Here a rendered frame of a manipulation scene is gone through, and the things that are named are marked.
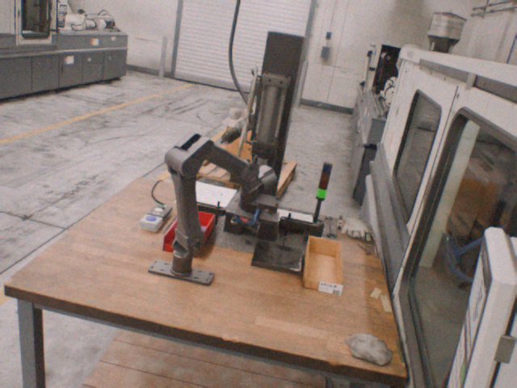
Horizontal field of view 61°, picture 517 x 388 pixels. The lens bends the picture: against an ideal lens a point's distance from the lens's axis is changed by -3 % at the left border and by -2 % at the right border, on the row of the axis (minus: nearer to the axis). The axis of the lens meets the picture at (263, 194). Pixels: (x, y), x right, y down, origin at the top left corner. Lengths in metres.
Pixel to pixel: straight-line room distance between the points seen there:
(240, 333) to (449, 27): 5.37
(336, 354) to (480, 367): 0.68
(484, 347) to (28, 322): 1.22
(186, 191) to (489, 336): 0.90
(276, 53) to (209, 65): 9.62
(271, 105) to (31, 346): 1.08
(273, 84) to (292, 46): 0.16
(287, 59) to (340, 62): 9.15
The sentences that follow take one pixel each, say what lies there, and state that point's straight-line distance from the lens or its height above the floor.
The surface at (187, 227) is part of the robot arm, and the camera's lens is 1.33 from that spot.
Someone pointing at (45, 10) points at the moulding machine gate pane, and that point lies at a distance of 8.01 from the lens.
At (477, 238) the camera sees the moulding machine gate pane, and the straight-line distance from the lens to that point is 1.07.
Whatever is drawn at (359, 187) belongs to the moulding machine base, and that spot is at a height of 0.22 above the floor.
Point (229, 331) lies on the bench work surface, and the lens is 1.24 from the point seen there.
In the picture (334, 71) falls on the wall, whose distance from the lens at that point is 10.79.
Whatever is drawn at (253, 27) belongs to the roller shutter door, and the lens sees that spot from 10.95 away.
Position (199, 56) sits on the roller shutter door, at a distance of 11.31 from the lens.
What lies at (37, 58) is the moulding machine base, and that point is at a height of 0.61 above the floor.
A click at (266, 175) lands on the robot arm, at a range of 1.47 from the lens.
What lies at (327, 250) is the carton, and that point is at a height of 0.93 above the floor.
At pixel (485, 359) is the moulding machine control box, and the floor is 1.35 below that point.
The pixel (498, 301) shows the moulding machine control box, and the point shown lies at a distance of 0.57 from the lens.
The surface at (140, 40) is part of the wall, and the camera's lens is 11.92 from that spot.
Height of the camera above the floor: 1.67
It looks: 21 degrees down
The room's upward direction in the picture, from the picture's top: 10 degrees clockwise
